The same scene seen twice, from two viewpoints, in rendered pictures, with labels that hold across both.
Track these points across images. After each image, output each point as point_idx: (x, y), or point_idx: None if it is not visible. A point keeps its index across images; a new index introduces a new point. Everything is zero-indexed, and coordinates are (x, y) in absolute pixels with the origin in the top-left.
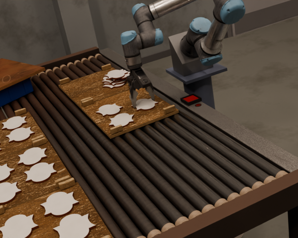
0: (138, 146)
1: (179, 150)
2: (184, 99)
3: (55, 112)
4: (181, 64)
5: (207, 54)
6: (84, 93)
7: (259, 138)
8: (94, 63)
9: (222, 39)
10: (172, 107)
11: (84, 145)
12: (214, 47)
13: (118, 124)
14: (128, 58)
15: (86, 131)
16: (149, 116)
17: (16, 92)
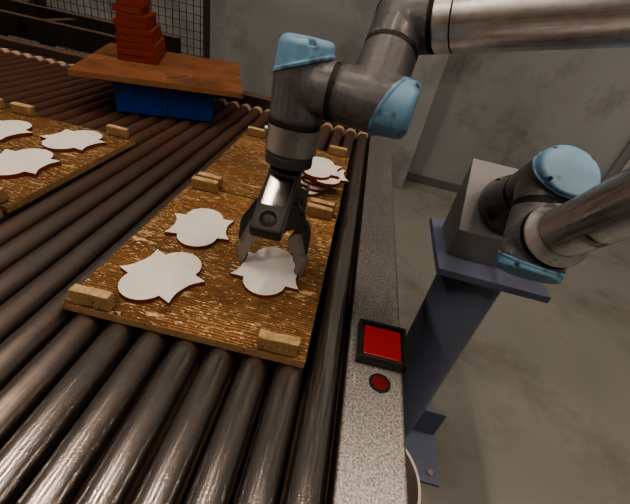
0: (29, 418)
1: None
2: (361, 333)
3: (157, 166)
4: (457, 228)
5: (527, 250)
6: (241, 167)
7: None
8: (344, 139)
9: (606, 245)
10: (289, 347)
11: (8, 279)
12: (560, 248)
13: (129, 285)
14: (269, 124)
15: (99, 240)
16: (220, 320)
17: (179, 107)
